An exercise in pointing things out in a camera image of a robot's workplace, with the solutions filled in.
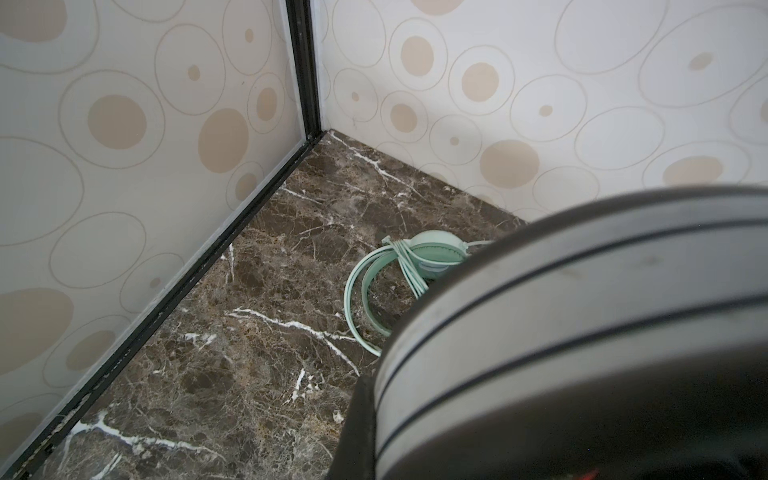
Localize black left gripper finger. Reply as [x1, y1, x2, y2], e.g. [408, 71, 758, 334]
[325, 376, 376, 480]

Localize mint green headphones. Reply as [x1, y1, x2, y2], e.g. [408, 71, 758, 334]
[343, 230, 492, 357]

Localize black white headphones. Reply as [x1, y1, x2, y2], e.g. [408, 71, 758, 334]
[374, 186, 767, 479]

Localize black corner frame post left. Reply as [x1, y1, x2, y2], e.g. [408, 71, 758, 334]
[285, 0, 323, 144]

